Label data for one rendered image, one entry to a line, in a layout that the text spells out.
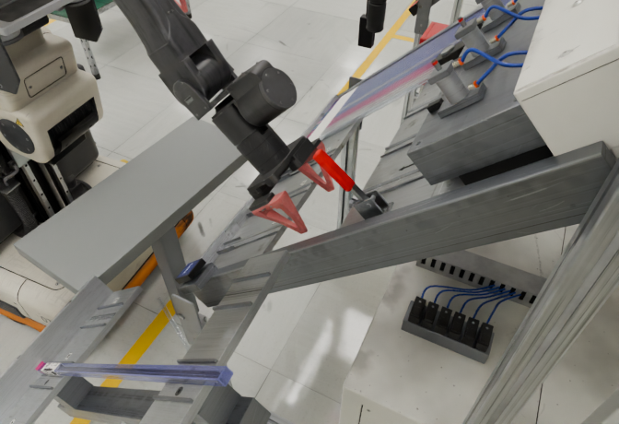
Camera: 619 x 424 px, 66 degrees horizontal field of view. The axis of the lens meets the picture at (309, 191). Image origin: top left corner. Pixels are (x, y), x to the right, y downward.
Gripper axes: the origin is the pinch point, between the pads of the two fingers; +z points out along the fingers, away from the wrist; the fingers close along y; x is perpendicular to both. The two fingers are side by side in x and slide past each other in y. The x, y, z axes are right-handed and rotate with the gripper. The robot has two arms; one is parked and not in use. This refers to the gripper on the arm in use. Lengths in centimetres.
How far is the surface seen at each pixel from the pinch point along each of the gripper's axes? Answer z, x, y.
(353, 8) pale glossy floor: -4, 135, 268
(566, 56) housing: -6.2, -40.8, -5.7
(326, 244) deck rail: 0.8, -8.1, -10.0
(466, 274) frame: 37.3, 3.0, 21.1
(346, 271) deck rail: 5.5, -7.5, -10.0
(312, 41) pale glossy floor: -7, 138, 212
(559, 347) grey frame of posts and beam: 17.8, -29.2, -14.1
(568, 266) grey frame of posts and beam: 7.7, -35.0, -14.0
